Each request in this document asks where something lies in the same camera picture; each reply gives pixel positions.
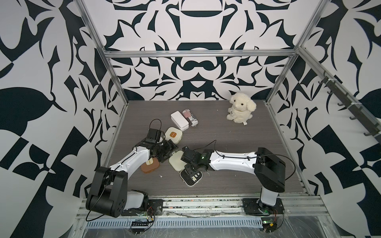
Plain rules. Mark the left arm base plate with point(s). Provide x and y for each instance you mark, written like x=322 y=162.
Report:
x=148 y=206

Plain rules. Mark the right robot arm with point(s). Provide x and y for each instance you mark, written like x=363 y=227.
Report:
x=268 y=167

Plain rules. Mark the electronics board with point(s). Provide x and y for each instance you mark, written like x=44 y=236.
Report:
x=269 y=225
x=138 y=226

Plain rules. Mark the white plush dog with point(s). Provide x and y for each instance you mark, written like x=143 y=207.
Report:
x=241 y=110

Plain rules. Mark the white rectangular box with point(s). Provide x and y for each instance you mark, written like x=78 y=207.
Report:
x=179 y=120

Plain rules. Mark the left electronics board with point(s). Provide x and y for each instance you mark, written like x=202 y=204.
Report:
x=138 y=226

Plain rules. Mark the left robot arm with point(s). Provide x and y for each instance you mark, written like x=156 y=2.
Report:
x=109 y=194

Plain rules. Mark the right electronics board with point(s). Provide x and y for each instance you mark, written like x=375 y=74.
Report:
x=269 y=225

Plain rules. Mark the aluminium front rail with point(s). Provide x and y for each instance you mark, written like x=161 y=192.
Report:
x=294 y=204

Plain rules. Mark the brown nail clipper case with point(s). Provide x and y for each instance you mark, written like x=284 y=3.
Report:
x=151 y=165

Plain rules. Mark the cream nail clipper case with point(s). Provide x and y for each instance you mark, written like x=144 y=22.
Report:
x=173 y=134

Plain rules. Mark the flag pattern can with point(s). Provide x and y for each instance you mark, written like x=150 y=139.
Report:
x=189 y=116

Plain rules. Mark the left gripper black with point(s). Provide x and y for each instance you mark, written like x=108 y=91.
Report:
x=169 y=147

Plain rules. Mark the wall hook rack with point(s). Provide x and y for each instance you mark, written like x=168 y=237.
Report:
x=356 y=108

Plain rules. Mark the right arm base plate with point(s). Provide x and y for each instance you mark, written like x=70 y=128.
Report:
x=254 y=207

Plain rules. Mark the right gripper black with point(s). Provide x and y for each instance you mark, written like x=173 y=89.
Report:
x=189 y=172

